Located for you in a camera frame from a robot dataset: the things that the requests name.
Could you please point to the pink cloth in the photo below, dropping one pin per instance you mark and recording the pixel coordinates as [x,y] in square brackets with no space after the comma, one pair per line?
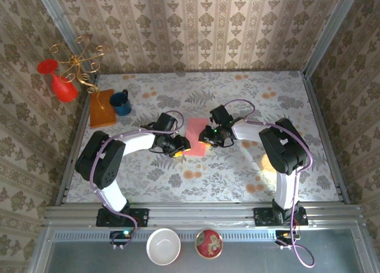
[194,136]

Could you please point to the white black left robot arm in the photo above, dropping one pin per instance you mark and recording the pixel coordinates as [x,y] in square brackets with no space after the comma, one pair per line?
[101,160]

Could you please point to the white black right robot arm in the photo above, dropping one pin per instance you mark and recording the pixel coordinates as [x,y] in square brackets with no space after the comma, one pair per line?
[282,148]

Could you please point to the round cork coaster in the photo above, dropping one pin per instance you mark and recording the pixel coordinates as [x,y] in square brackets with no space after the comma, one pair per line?
[265,163]

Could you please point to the blue enamel mug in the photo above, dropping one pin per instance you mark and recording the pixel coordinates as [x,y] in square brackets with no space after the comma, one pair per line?
[121,105]

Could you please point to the orange wooden board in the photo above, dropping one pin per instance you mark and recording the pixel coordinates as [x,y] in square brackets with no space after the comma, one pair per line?
[101,115]

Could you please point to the white bowl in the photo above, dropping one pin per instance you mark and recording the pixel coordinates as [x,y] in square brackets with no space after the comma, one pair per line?
[163,246]

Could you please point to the red patterned bowl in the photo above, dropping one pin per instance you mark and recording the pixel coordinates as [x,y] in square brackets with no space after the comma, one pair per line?
[208,244]

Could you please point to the small black controller box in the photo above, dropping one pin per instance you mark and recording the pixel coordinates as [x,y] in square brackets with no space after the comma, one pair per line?
[118,238]
[283,237]

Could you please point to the red plastic goblet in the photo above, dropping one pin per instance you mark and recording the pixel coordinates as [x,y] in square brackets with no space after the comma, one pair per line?
[63,90]

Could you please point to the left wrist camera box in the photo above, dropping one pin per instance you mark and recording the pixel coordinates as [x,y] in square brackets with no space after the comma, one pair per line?
[165,123]

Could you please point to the aluminium front rail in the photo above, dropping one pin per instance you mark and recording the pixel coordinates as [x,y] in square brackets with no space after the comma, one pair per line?
[202,215]

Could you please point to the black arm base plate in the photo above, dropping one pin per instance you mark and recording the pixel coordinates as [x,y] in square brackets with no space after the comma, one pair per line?
[262,216]
[139,217]

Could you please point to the aluminium side rail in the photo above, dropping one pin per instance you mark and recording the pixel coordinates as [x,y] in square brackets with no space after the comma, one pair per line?
[82,121]
[321,121]

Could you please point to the aluminium corner post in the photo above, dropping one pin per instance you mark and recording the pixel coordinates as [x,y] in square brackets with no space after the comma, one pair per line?
[338,17]
[60,17]

